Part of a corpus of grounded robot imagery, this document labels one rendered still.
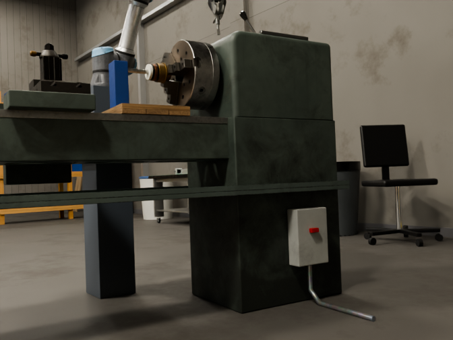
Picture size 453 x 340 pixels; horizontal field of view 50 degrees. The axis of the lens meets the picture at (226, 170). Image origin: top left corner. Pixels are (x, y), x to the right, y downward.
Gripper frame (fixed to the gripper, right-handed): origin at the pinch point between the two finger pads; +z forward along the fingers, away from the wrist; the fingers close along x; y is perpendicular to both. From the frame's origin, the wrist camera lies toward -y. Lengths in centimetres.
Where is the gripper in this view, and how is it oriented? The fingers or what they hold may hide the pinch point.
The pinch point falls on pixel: (218, 17)
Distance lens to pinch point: 253.6
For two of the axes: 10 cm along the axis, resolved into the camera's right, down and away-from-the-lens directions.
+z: 1.2, 9.9, -0.3
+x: 9.7, -1.1, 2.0
